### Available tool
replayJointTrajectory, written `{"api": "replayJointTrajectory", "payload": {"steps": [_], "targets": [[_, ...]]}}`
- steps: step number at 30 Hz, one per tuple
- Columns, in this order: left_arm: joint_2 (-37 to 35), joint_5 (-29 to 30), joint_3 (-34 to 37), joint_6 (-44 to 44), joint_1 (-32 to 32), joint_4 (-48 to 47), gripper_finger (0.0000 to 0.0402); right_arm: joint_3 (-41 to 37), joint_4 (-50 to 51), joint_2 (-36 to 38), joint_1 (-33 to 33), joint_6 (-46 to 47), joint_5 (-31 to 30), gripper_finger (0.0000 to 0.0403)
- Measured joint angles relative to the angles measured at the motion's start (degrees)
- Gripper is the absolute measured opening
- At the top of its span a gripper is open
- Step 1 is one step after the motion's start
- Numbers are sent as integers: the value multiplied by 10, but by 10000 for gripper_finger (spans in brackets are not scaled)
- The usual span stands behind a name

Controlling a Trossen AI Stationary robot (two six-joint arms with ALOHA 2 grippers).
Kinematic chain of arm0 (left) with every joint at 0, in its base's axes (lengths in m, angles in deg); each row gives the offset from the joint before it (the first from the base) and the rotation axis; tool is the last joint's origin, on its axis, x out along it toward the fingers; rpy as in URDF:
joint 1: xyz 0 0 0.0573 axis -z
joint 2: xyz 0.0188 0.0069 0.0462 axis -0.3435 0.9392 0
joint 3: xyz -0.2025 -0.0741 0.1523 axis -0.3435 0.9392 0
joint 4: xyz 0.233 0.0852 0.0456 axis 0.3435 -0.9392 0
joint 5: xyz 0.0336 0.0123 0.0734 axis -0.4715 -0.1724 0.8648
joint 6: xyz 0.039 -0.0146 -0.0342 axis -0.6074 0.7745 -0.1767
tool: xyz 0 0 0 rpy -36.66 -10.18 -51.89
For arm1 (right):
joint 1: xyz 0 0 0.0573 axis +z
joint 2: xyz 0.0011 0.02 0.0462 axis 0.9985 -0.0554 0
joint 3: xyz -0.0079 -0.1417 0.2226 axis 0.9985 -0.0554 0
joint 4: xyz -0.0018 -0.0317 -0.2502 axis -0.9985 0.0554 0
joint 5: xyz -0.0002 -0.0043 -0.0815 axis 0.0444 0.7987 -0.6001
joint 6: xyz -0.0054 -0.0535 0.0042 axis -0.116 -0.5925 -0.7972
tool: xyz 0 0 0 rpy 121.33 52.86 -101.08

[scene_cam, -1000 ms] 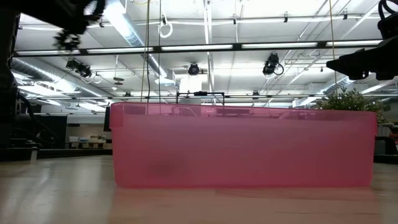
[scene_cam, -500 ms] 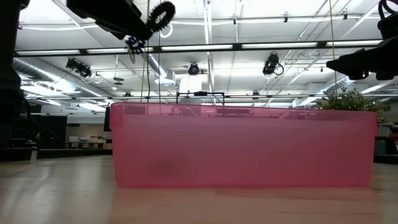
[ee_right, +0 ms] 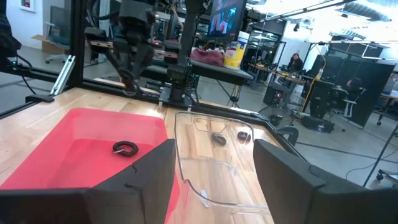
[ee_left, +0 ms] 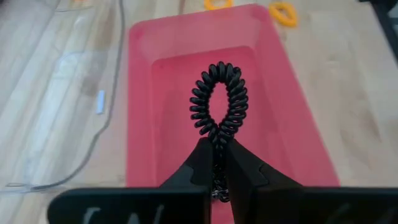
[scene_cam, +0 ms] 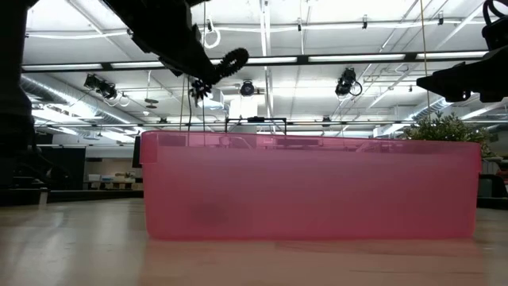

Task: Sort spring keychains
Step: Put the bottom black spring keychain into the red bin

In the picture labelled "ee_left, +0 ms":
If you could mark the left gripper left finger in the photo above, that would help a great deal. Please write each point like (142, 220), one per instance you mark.
(140, 205)

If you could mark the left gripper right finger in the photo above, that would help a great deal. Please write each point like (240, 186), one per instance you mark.
(295, 205)

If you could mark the pink translucent plastic bin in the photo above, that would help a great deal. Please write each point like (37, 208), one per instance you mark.
(280, 124)

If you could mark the clear plastic bin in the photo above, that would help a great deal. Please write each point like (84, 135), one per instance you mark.
(62, 93)

